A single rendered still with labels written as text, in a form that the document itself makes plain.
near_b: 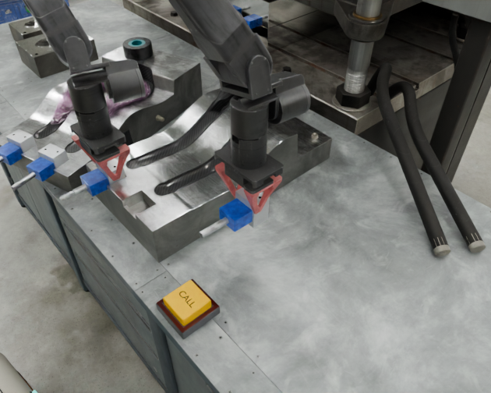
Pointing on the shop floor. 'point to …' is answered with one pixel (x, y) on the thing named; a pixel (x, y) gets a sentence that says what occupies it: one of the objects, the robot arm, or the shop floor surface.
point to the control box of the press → (466, 67)
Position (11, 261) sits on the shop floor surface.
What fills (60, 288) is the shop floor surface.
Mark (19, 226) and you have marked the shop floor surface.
